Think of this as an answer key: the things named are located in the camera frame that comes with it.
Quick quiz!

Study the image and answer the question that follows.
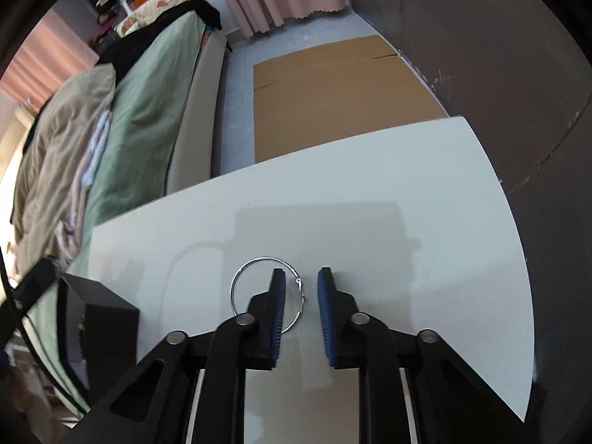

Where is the black gift box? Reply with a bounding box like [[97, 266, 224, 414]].
[[56, 274, 139, 406]]

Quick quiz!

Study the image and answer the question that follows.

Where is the pink left curtain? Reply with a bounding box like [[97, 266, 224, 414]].
[[1, 9, 98, 111]]

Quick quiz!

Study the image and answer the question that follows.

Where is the silver bangle ring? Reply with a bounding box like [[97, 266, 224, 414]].
[[229, 255, 307, 336]]

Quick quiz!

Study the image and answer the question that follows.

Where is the white table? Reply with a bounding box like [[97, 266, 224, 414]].
[[87, 117, 534, 443]]

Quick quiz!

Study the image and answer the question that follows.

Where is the flat cardboard sheet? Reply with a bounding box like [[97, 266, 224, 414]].
[[253, 35, 447, 162]]

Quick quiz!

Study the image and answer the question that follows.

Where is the black clothing on bed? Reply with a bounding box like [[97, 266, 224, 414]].
[[97, 0, 222, 72]]

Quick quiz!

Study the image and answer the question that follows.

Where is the beige blanket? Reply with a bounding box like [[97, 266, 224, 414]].
[[11, 64, 115, 275]]

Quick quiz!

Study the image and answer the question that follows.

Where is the green bed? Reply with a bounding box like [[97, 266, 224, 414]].
[[18, 11, 228, 417]]

